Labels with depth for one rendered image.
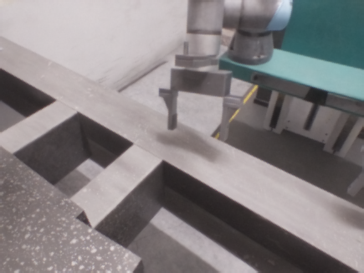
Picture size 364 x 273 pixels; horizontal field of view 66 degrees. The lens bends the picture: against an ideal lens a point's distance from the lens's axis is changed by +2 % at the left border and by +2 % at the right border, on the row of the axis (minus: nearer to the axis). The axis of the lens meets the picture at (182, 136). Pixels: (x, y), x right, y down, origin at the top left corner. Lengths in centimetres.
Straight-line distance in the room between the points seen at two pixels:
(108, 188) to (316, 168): 84
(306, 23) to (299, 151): 52
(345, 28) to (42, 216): 91
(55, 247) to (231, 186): 42
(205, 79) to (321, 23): 50
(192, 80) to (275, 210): 33
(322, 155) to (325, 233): 67
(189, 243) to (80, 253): 100
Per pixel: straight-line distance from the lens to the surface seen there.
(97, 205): 65
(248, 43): 94
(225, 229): 87
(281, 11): 70
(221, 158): 71
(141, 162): 70
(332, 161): 128
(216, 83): 60
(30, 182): 46
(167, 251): 130
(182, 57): 55
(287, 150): 125
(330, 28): 101
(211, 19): 60
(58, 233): 36
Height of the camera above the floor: 119
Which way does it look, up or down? 45 degrees down
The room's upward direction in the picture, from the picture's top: 1 degrees counter-clockwise
